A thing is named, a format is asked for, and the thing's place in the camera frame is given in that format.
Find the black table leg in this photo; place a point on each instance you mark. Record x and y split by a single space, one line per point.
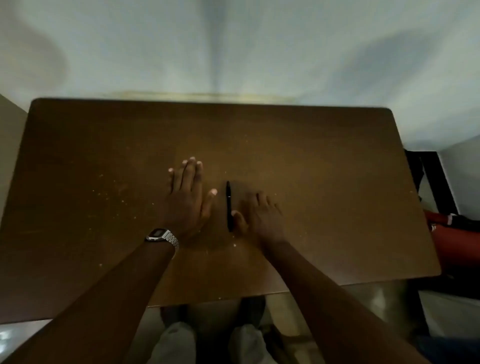
418 305

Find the white box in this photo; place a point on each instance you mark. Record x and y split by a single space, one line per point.
453 313

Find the person's right hand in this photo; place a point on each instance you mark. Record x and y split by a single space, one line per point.
264 221

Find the person's left forearm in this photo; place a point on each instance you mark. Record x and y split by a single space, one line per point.
93 318

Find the red cylindrical object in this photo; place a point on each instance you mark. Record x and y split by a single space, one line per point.
457 243

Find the silver metal wristwatch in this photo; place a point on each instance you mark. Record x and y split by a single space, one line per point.
165 237

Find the blue fabric item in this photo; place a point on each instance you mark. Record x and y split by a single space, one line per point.
450 350

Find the black metal frame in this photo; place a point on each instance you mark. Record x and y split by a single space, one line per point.
435 180

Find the person's left leg white trousers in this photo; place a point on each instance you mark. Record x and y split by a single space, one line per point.
174 345

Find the person's left hand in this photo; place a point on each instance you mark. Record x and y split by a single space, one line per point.
185 210

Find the wooden chair frame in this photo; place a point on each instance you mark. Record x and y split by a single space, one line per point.
285 345

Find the person's right forearm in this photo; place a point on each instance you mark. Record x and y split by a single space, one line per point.
330 307

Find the person's leg white trousers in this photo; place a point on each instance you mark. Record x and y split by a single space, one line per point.
174 345
247 347

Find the black pen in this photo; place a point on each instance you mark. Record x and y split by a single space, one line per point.
229 204

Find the person's right leg white trousers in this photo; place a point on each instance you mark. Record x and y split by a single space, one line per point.
247 347

